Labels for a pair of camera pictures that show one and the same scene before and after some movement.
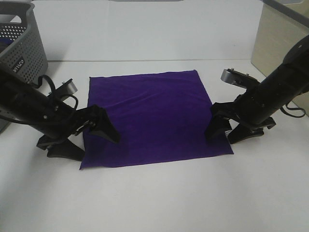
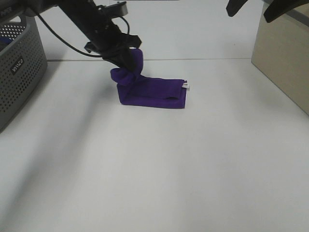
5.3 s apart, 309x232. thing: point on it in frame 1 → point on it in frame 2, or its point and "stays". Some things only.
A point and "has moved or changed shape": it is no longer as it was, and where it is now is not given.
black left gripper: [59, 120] → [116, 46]
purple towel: [159, 116] has moved or changed shape
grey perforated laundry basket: [22, 50] stays
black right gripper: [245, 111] → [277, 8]
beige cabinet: [281, 23] stays
